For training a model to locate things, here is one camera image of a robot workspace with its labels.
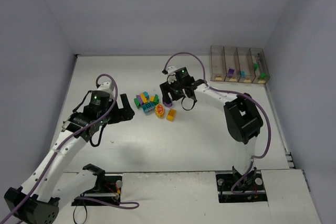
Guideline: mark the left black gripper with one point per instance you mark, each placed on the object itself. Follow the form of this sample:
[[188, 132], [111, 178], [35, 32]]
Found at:
[[118, 111]]

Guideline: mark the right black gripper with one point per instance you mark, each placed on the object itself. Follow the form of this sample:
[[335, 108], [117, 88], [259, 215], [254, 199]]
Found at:
[[171, 91]]

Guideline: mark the green lego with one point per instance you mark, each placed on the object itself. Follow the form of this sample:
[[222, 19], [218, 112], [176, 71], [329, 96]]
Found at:
[[137, 103], [262, 76], [154, 99]]

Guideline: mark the orange oval lego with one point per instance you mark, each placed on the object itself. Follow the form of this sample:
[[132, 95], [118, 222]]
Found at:
[[159, 110]]

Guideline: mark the yellow square lego brick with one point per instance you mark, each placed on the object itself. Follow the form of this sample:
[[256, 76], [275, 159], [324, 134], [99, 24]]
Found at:
[[171, 115]]

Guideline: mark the purple long lego brick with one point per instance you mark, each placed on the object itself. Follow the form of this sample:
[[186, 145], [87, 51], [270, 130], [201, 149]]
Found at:
[[231, 71]]

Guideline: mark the green square lego brick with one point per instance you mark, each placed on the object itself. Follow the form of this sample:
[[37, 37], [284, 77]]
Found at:
[[255, 65]]

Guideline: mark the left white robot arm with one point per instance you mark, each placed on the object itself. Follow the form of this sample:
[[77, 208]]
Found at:
[[38, 200]]

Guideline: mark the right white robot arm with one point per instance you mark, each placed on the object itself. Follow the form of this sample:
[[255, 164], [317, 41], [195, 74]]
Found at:
[[242, 118]]

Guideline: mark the purple slanted lego in pile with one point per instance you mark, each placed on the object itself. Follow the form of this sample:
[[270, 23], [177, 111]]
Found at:
[[139, 98]]

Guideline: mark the yellow cyan lego top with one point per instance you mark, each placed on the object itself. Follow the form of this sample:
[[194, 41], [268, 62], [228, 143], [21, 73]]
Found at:
[[145, 95]]

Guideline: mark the clear bin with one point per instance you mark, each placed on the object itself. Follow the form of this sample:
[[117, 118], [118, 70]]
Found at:
[[258, 57], [217, 63], [231, 61], [246, 65]]

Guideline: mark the green lego in bin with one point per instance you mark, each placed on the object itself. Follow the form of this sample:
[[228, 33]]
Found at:
[[262, 76]]

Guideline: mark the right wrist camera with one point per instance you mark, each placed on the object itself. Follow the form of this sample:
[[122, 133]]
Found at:
[[169, 70]]

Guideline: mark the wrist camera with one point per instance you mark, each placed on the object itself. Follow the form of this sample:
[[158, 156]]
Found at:
[[107, 87], [169, 70]]

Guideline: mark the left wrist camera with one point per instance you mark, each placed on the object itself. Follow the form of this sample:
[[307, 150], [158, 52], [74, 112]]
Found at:
[[107, 87]]

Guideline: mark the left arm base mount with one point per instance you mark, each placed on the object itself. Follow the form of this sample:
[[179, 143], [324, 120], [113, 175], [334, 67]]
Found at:
[[109, 191]]

